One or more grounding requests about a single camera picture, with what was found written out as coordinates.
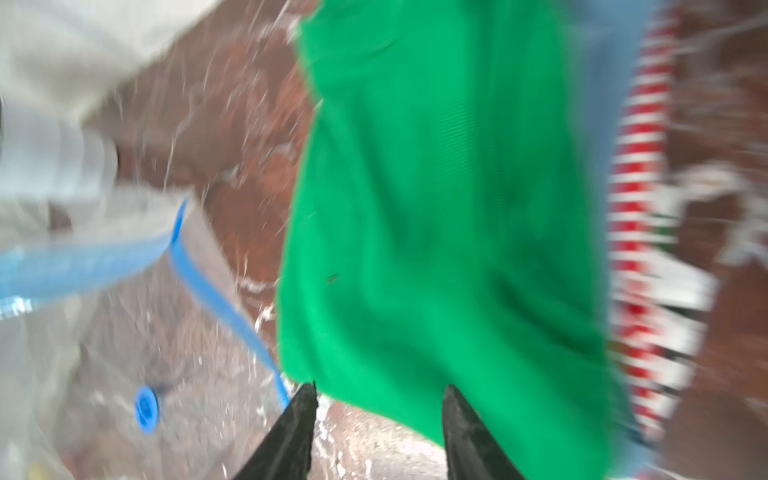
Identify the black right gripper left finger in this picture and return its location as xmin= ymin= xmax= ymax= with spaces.
xmin=234 ymin=383 xmax=318 ymax=480

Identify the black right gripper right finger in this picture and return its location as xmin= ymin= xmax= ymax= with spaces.
xmin=442 ymin=385 xmax=525 ymax=480

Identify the clear vacuum bag blue zipper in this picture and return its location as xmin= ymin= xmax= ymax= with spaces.
xmin=1 ymin=187 xmax=286 ymax=479

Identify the solid green garment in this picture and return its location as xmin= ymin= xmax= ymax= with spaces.
xmin=277 ymin=1 xmax=615 ymax=479

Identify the black striped garment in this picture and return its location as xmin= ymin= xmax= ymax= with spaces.
xmin=648 ymin=184 xmax=717 ymax=392

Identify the red striped garment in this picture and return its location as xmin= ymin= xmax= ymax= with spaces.
xmin=608 ymin=1 xmax=678 ymax=442

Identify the light blue tank top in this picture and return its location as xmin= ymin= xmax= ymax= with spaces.
xmin=557 ymin=0 xmax=661 ymax=480

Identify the white pot with plant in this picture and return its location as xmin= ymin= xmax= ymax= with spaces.
xmin=1 ymin=96 xmax=118 ymax=202

